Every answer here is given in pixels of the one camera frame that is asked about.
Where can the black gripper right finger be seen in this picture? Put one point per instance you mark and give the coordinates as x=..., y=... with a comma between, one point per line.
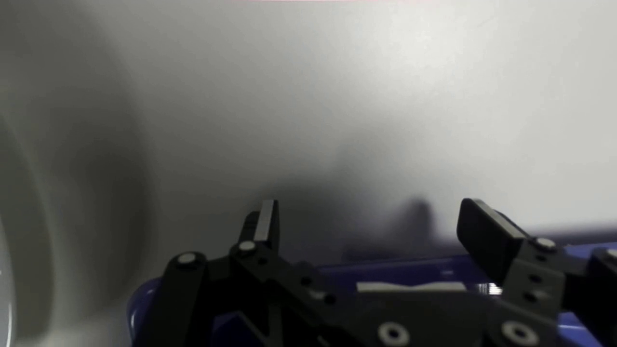
x=538, y=279

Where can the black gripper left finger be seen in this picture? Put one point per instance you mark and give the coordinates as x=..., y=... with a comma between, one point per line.
x=286, y=305

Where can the white plate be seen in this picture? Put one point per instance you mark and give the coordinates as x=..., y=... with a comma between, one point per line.
x=6, y=293

